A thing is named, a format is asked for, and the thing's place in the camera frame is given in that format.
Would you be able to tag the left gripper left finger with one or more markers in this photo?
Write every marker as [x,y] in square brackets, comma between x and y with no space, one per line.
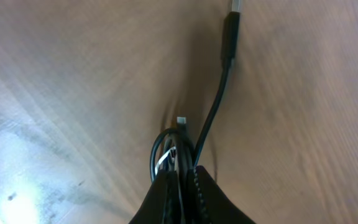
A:
[161,204]

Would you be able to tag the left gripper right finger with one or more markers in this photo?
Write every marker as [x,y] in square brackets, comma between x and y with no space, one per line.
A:
[208,203]

